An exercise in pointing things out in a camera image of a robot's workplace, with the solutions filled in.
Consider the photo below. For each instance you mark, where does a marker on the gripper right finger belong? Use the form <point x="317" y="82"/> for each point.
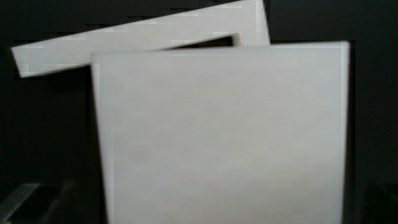
<point x="372" y="203"/>

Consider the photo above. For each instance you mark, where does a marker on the small white cabinet top block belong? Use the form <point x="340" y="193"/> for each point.
<point x="223" y="134"/>

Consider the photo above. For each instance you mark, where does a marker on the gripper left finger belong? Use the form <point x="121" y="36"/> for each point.
<point x="48" y="203"/>

